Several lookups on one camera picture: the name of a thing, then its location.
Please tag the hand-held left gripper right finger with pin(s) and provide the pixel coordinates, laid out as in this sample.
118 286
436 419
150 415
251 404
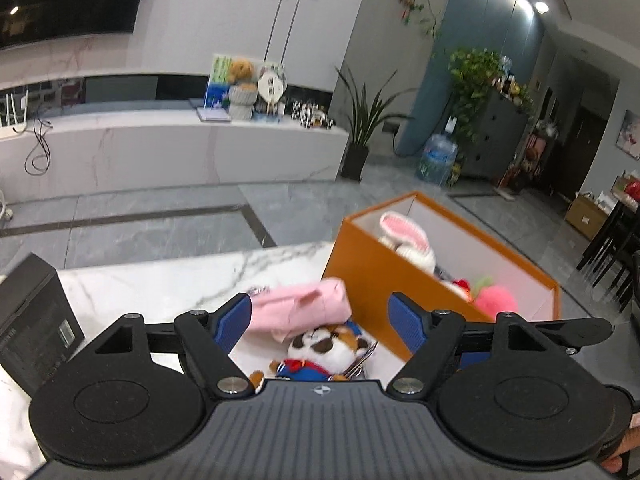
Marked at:
407 325

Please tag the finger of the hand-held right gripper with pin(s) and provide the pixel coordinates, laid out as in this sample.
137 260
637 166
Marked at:
580 332

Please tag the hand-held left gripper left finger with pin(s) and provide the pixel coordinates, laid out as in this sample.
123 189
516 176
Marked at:
232 322

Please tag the orange red crochet toy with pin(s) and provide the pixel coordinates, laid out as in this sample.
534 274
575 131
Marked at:
462 286

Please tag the pink pouch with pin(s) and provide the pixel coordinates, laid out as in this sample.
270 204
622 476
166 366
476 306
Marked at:
300 305

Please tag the orange cardboard box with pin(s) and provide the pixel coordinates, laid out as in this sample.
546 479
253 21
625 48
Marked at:
365 265

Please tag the dog plush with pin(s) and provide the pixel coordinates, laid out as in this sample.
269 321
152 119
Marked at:
325 352

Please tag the pink peach plush toy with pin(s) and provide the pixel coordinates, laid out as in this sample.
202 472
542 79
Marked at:
495 302

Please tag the white rabbit plush toy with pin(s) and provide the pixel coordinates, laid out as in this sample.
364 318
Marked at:
400 227

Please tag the person's right hand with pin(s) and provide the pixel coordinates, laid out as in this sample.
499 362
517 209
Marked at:
624 452

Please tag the black dining chair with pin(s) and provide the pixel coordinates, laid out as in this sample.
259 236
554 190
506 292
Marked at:
607 255

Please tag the brown cardboard box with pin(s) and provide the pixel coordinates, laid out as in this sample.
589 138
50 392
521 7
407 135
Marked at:
585 215

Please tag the blue water jug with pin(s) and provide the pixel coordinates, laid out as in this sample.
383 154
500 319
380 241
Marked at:
437 160

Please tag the tall potted plant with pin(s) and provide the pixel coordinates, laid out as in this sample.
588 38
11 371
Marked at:
354 162

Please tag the shelf with ornaments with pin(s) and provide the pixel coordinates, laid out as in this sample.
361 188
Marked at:
535 155

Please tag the white marble tv cabinet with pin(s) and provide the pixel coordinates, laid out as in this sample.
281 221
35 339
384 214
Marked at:
150 150

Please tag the black box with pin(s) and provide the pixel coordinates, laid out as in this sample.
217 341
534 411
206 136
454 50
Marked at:
35 320

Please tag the grey drawer cabinet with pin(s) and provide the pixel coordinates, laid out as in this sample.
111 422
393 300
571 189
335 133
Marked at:
495 135

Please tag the black white cow figurines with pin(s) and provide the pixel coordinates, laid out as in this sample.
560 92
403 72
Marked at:
312 115

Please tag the round white hand fan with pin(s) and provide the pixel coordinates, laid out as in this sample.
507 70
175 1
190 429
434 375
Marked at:
270 85

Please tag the brown teddy bear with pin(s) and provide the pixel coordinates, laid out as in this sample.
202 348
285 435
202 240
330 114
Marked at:
241 71

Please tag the leafy pothos plant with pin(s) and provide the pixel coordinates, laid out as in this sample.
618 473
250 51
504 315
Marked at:
472 75

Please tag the white router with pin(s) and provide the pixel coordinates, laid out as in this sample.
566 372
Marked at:
10 129

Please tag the wall socket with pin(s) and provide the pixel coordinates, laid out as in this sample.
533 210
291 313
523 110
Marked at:
391 127

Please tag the framed wall painting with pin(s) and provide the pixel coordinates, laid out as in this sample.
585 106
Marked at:
630 135

